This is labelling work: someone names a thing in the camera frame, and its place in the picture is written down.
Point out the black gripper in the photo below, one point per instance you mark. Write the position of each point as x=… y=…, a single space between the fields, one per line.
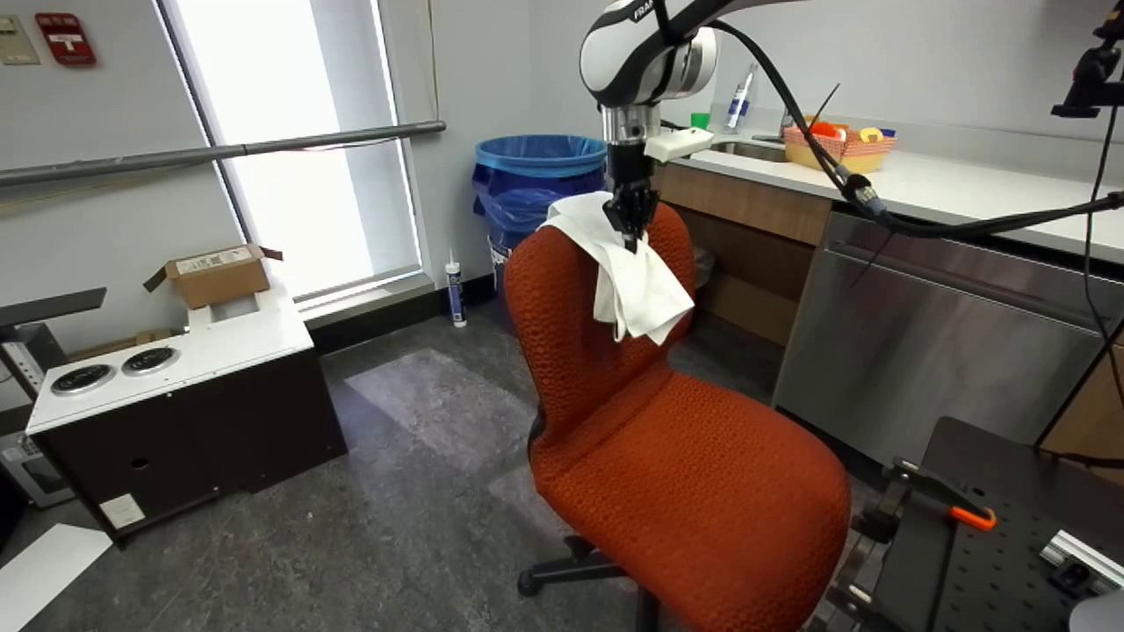
x=629 y=172

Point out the white towel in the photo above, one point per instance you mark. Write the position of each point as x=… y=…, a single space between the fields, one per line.
x=633 y=292

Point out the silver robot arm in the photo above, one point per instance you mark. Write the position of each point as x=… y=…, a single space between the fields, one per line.
x=629 y=61

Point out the orange office chair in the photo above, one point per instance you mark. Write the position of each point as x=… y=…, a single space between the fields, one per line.
x=724 y=511

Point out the wooden counter cabinet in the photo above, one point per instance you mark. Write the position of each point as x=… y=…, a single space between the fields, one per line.
x=755 y=246

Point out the blue trash bin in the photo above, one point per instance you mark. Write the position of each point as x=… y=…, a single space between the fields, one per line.
x=525 y=173

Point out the green cup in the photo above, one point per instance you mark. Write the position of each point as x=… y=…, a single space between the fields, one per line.
x=701 y=120

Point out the steel sink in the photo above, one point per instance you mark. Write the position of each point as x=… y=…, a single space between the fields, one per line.
x=753 y=149

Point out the clear bottle on counter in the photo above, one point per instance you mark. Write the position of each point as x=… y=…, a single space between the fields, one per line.
x=741 y=101

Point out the white spray bottle on floor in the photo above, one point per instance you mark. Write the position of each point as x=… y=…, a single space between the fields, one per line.
x=454 y=292

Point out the orange bowl with items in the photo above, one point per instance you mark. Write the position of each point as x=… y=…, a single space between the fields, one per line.
x=857 y=149

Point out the brown cardboard box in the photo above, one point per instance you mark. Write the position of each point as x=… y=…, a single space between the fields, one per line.
x=218 y=277

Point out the white-top dark low cabinet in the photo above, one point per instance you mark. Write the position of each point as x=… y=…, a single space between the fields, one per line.
x=157 y=429

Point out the black perforated table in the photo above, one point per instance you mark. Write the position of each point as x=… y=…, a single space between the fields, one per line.
x=939 y=579

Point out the silver aluminium extrusion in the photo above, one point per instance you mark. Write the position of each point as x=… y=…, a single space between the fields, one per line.
x=1080 y=566

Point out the red fire alarm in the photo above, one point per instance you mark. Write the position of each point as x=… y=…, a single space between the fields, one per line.
x=68 y=42

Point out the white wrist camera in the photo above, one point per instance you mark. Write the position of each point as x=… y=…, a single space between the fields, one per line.
x=669 y=147

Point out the orange-handled black clamp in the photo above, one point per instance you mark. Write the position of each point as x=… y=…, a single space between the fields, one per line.
x=911 y=485

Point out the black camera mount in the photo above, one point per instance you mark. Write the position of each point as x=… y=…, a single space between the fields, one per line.
x=1092 y=80

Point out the grey wall rail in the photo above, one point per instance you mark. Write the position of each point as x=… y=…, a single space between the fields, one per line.
x=218 y=152

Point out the beige wall plate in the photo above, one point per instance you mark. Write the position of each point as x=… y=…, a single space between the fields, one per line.
x=16 y=49

